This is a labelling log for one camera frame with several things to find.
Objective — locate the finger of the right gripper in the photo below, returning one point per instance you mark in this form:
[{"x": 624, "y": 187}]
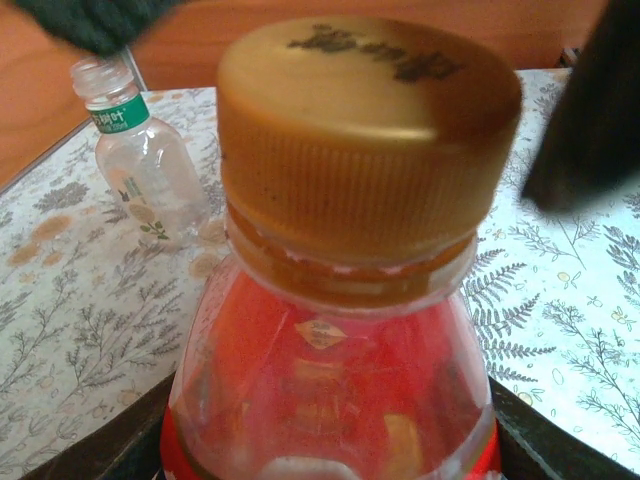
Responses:
[
  {"x": 100, "y": 20},
  {"x": 595, "y": 125}
]

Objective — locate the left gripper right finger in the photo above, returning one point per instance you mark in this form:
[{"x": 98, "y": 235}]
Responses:
[{"x": 550, "y": 450}]

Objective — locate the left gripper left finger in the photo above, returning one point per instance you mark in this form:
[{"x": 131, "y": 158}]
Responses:
[{"x": 115, "y": 450}]

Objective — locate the gold bottle cap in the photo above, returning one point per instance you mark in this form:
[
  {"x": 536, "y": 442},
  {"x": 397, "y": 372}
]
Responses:
[{"x": 365, "y": 150}]

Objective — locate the clear bottle green label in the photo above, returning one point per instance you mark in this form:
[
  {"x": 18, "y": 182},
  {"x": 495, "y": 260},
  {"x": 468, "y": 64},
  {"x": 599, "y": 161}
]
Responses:
[{"x": 145, "y": 170}]

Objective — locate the aluminium frame post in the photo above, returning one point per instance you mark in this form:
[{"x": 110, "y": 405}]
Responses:
[{"x": 133, "y": 67}]

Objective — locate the floral table mat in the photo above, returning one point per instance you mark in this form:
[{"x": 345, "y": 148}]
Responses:
[{"x": 75, "y": 325}]

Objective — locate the red drink bottle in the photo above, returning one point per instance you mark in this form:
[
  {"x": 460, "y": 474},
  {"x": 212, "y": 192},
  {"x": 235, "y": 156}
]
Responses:
[{"x": 325, "y": 375}]

